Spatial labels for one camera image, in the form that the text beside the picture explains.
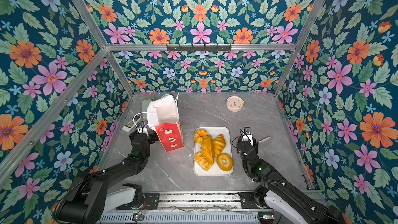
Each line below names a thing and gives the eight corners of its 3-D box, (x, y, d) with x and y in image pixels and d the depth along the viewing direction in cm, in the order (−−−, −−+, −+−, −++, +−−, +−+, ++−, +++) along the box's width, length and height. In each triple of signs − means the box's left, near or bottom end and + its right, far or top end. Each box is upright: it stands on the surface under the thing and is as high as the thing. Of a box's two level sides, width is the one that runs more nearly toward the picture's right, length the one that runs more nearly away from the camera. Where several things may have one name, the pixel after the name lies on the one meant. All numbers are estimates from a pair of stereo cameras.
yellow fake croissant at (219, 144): (213, 157, 89) (213, 154, 86) (213, 137, 97) (213, 134, 94) (225, 157, 89) (226, 154, 86) (224, 137, 97) (225, 134, 94)
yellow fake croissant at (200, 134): (192, 140, 96) (192, 137, 92) (200, 131, 100) (200, 127, 97) (200, 145, 94) (199, 141, 90) (207, 135, 98) (207, 131, 95)
